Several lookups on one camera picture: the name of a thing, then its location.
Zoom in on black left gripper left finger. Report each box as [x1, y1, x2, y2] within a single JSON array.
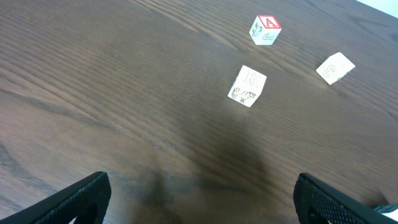
[[1, 171, 111, 224]]

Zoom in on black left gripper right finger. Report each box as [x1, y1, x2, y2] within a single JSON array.
[[293, 173, 397, 224]]

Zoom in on white block with cow picture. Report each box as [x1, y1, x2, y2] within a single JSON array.
[[228, 65, 267, 108]]

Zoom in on white block with number three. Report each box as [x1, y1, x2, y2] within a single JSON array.
[[316, 52, 355, 85]]

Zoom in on red letter A block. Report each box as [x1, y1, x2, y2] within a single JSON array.
[[249, 15, 282, 45]]

